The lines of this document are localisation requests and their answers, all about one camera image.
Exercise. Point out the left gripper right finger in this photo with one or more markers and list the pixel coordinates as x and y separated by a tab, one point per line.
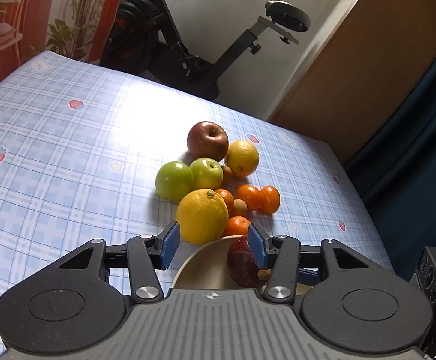
290	263

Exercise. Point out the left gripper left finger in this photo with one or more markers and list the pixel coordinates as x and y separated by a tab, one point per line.
142	256

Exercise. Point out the purple mangosteen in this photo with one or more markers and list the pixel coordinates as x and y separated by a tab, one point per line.
242	267

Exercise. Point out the tangerine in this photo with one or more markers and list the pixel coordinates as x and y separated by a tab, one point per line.
271	200
251	196
237	226
227	197

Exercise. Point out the yellow orange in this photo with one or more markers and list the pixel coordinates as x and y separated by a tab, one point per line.
242	158
202	216

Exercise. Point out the green apple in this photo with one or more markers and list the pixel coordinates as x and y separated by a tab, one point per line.
174	180
208	173

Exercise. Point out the brown kiwi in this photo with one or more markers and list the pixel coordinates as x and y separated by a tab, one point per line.
227	174

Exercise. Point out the red apple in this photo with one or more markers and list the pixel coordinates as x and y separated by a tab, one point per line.
207	140

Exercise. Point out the brown kiwi among tangerines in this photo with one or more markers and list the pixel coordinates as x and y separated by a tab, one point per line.
239	208

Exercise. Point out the yellow fruit bowl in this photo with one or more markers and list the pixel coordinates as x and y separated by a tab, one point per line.
207	269

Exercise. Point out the dark blue curtain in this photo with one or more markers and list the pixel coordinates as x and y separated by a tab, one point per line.
395	175

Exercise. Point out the blue plaid tablecloth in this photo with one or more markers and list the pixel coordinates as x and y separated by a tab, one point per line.
80	147

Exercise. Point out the wooden door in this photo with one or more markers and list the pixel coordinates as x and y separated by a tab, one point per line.
361	74

